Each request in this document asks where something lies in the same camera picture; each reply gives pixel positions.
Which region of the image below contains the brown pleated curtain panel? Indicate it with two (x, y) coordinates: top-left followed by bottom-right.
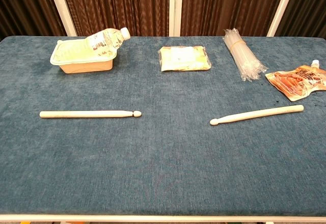
(276, 0), (326, 39)
(180, 0), (288, 37)
(0, 0), (67, 40)
(59, 0), (170, 37)

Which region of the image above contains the clear plastic water bottle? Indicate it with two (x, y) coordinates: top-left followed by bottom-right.
(85, 27), (131, 57)

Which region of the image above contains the yellow sealed food packet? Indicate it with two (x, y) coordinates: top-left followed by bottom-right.
(157, 45), (212, 72)

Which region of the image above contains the white screen frame post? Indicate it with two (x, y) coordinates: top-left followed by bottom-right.
(266, 0), (298, 37)
(169, 0), (183, 37)
(45, 0), (78, 37)

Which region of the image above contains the pale wooden drumstick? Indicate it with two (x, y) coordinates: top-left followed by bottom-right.
(39, 110), (142, 119)
(209, 104), (305, 126)

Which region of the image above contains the blue table cloth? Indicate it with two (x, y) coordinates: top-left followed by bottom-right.
(0, 36), (326, 217)

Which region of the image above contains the bundle of clear wrapped straws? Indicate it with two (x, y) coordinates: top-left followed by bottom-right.
(222, 27), (268, 82)

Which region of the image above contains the white table frame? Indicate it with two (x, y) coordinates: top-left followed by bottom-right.
(0, 214), (326, 222)

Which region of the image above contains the orange spout pouch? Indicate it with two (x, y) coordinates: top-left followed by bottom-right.
(264, 60), (326, 102)

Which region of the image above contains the cream plastic food tray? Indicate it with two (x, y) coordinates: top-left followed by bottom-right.
(49, 39), (118, 74)

